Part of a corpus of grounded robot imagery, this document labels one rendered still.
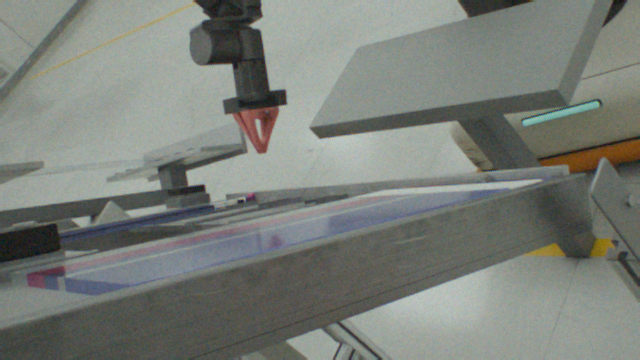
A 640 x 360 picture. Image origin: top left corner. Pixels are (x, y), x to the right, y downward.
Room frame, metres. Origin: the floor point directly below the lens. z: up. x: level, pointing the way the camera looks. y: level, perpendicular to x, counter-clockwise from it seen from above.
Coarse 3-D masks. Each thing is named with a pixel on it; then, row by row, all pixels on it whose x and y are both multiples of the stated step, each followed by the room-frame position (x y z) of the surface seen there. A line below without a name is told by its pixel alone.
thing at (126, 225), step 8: (248, 200) 1.12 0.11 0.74; (192, 208) 1.08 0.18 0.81; (200, 208) 1.08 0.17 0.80; (208, 208) 1.09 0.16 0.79; (152, 216) 1.06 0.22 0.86; (160, 216) 1.06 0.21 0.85; (168, 216) 1.06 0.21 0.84; (176, 216) 1.07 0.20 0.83; (184, 216) 1.07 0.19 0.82; (112, 224) 1.03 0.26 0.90; (120, 224) 1.03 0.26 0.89; (128, 224) 1.04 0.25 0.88; (136, 224) 1.04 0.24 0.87; (144, 224) 1.04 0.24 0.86; (72, 232) 1.01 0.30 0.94; (80, 232) 1.01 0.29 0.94; (88, 232) 1.01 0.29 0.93; (96, 232) 1.02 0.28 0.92; (104, 232) 1.02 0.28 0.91; (112, 232) 1.03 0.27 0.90; (64, 240) 1.00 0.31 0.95; (72, 240) 1.00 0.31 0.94
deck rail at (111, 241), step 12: (204, 204) 1.18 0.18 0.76; (144, 216) 1.14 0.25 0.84; (72, 228) 1.10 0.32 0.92; (84, 228) 1.10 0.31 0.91; (84, 240) 1.09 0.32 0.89; (96, 240) 1.10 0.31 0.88; (108, 240) 1.11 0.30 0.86; (120, 240) 1.11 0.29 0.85; (132, 240) 1.12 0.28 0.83; (144, 240) 1.12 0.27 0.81
